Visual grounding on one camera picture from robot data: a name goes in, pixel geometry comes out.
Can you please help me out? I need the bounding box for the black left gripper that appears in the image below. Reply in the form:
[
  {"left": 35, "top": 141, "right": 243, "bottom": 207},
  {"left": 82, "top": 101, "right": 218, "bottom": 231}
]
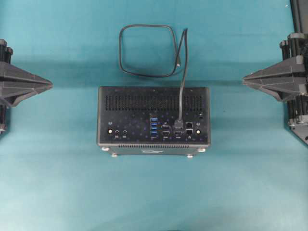
[{"left": 0, "top": 39, "right": 53, "bottom": 134}]

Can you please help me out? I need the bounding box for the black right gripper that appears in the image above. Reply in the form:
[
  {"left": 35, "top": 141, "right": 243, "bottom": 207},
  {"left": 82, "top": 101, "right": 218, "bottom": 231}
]
[{"left": 243, "top": 33, "right": 308, "bottom": 128}]

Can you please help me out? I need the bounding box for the black USB cable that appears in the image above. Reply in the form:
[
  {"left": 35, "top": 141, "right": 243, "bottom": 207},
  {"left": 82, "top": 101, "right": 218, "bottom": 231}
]
[{"left": 118, "top": 23, "right": 189, "bottom": 129}]

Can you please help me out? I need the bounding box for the black mini PC box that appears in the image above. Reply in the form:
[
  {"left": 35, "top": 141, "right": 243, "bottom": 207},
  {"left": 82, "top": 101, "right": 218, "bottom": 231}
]
[{"left": 97, "top": 86, "right": 211, "bottom": 156}]

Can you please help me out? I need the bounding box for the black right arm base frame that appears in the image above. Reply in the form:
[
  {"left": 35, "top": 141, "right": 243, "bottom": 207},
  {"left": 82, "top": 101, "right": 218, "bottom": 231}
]
[{"left": 287, "top": 0, "right": 308, "bottom": 144}]

